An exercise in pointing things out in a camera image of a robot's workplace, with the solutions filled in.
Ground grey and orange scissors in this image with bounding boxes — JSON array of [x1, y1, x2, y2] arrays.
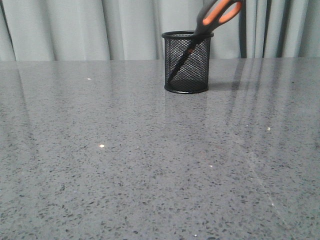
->
[[168, 0, 243, 84]]

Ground black mesh pen holder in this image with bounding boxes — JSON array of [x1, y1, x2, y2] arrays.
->
[[161, 30, 214, 94]]

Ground grey curtain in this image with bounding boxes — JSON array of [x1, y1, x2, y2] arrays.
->
[[0, 0, 320, 61]]

